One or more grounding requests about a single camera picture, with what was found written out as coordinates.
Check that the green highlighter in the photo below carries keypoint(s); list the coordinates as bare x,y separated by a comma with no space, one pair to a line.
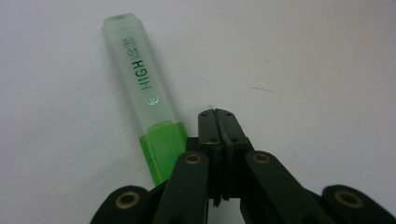
140,81

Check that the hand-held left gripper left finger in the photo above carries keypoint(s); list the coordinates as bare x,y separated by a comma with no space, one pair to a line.
214,161

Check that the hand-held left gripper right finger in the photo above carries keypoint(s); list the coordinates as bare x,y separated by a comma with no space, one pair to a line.
233,155

